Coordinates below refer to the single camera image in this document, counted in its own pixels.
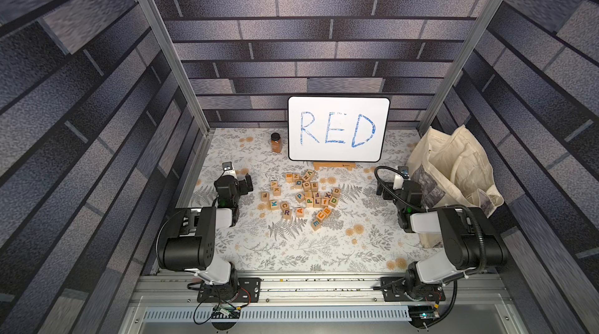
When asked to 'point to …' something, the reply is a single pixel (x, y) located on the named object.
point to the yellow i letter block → (309, 194)
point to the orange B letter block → (327, 211)
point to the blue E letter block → (316, 225)
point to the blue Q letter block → (299, 183)
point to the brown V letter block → (274, 183)
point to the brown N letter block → (306, 177)
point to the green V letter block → (310, 173)
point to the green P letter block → (310, 202)
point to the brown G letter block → (306, 186)
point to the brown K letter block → (277, 191)
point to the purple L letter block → (317, 202)
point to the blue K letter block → (274, 204)
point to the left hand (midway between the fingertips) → (236, 173)
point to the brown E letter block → (314, 186)
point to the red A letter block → (299, 212)
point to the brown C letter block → (284, 205)
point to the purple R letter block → (287, 214)
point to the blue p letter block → (299, 197)
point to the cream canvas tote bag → (451, 170)
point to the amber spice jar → (276, 143)
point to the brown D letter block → (336, 192)
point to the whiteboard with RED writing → (337, 129)
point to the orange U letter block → (320, 216)
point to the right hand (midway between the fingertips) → (391, 177)
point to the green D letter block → (333, 201)
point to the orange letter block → (288, 178)
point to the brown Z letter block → (295, 175)
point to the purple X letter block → (327, 195)
